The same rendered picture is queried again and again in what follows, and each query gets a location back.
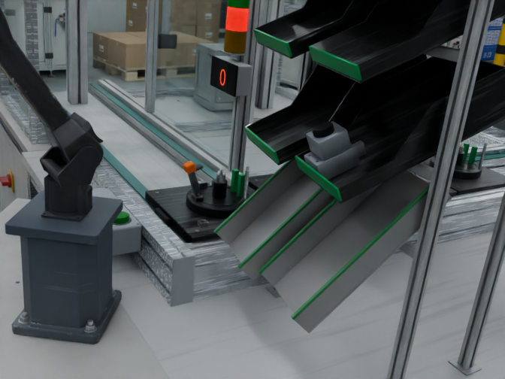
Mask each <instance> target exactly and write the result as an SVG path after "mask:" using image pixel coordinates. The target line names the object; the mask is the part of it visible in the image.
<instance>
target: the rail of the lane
mask: <svg viewBox="0 0 505 379"><path fill-rule="evenodd" d="M89 185H91V186H92V188H93V189H96V188H102V187H108V188H109V189H110V190H111V191H112V192H113V194H114V195H115V196H116V197H117V198H118V199H121V200H123V204H124V205H125V207H126V208H127V209H128V210H129V211H130V213H131V214H132V215H133V216H134V217H135V218H136V220H137V221H138V222H139V223H140V224H141V225H142V233H141V251H139V252H134V253H130V255H131V257H132V258H133V259H134V261H135V262H136V263H137V264H138V265H139V267H140V268H141V270H142V271H143V272H144V274H145V275H146V276H147V277H148V278H149V279H150V281H151V282H152V284H153V285H154V286H155V288H156V289H157V290H158V291H159V292H160V294H161V295H162V297H163V298H164V299H165V301H166V302H167V303H168V304H169V305H170V306H171V307H174V306H177V305H182V304H186V303H190V302H192V301H193V290H194V279H195V257H196V255H195V254H194V253H193V252H192V251H191V250H190V249H189V248H188V247H187V246H186V245H185V243H184V242H183V241H182V240H181V239H180V238H179V237H178V236H177V235H176V234H175V233H174V232H173V231H172V230H171V229H170V228H169V226H170V219H169V218H168V217H167V216H166V215H165V214H164V213H163V212H162V211H161V210H160V209H159V208H155V212H154V211H153V210H152V209H151V208H150V207H149V206H148V205H147V204H146V203H145V202H144V200H143V199H142V198H141V197H140V196H139V195H138V194H137V193H136V192H135V191H134V190H133V189H132V188H131V187H130V186H129V185H128V184H127V183H126V182H125V181H124V180H123V179H122V178H121V177H120V176H119V175H118V174H117V173H116V172H115V171H114V170H113V169H112V168H111V167H110V166H109V165H108V164H107V163H106V162H105V161H104V160H103V159H102V161H101V163H100V165H99V166H98V167H97V168H96V170H95V173H94V176H93V178H92V182H91V184H89Z"/></svg>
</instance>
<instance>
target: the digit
mask: <svg viewBox="0 0 505 379"><path fill-rule="evenodd" d="M227 81H228V65H227V64H225V63H223V62H220V61H219V67H218V78H217V86H218V87H219V88H221V89H223V90H225V91H226V90H227Z"/></svg>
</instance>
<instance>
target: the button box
mask: <svg viewBox="0 0 505 379"><path fill-rule="evenodd" d="M92 196H98V197H104V198H112V199H118V198H117V197H116V196H115V195H114V194H113V192H112V191H111V190H110V189H109V188H108V187H102V188H96V189H92ZM122 211H125V212H127V213H128V214H129V215H130V221H128V222H127V223H120V224H118V223H113V254H112V256H117V255H122V254H127V253H134V252H139V251H141V233H142V225H141V224H140V223H139V222H138V221H137V220H136V218H135V217H134V216H133V215H132V214H131V213H130V211H129V210H128V209H127V208H126V207H125V205H123V207H122Z"/></svg>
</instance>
